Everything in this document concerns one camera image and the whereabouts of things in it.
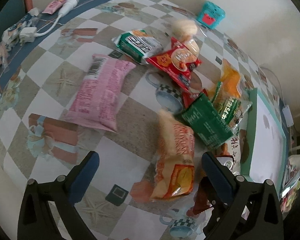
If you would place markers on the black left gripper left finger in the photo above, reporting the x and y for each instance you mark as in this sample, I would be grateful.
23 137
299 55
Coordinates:
35 217

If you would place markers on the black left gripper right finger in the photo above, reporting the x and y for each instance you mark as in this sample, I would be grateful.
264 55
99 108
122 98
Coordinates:
241 209

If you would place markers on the white red snack packet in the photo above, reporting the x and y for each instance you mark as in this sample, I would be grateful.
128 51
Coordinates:
232 149

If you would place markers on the orange biscuit bag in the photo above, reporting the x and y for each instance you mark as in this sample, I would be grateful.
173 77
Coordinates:
174 170

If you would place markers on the green cartoon snack packet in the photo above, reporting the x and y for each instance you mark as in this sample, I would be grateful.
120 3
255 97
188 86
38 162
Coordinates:
230 108

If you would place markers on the dark green snack packet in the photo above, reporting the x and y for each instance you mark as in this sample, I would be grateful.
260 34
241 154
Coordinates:
206 122

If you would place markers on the pink snack bag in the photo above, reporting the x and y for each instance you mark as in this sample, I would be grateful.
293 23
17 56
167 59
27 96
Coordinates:
96 101

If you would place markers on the orange yellow snack packet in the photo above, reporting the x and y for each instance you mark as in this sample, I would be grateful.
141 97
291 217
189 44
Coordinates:
229 82

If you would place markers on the red peanut snack packet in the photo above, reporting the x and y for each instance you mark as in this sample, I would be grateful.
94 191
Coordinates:
178 63

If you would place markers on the green white cracker packet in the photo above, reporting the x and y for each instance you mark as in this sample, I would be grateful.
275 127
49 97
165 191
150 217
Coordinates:
138 45

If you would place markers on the white green-rimmed tray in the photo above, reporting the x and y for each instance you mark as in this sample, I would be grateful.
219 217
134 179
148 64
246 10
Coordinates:
265 148

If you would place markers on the cluttered small items pile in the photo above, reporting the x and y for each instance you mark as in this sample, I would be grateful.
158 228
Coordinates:
291 183

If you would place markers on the white power adapter box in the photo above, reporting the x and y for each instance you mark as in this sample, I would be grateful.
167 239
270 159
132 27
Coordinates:
288 116

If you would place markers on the yellow jelly cup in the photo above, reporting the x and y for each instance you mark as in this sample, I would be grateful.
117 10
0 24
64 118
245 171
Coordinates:
192 46

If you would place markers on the white blue wrapper packet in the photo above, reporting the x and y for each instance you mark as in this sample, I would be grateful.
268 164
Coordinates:
10 36

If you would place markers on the clear bag with bun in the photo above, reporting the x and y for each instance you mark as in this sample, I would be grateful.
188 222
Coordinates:
182 29

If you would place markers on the teal toy box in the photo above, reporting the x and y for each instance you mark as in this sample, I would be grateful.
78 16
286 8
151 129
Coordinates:
210 15

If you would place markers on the pink tube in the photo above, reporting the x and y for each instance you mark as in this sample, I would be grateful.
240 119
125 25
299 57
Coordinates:
53 6

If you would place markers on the white handheld device with cable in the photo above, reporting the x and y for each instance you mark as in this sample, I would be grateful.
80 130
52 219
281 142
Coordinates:
29 34

